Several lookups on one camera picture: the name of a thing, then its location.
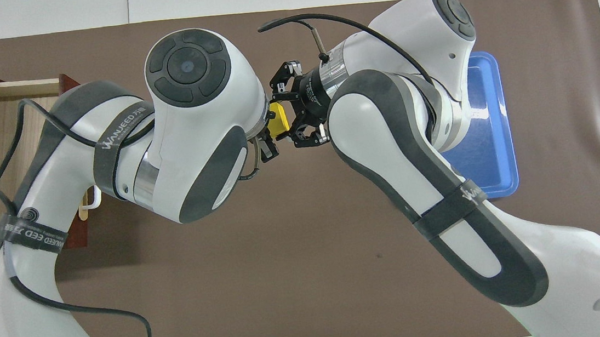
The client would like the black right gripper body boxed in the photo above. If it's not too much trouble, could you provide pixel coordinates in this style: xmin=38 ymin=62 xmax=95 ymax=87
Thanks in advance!
xmin=290 ymin=65 xmax=336 ymax=131

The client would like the yellow cube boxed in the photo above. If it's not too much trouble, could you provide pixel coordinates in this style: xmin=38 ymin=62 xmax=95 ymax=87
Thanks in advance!
xmin=266 ymin=100 xmax=292 ymax=141

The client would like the wooden drawer with white handle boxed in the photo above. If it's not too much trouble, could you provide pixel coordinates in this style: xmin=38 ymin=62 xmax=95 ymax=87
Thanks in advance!
xmin=0 ymin=70 xmax=107 ymax=259

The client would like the brown table mat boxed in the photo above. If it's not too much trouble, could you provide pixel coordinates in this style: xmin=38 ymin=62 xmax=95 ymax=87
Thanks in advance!
xmin=0 ymin=0 xmax=600 ymax=337

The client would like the blue plastic tray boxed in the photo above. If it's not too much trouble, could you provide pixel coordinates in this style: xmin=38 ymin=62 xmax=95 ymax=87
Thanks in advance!
xmin=430 ymin=48 xmax=522 ymax=204

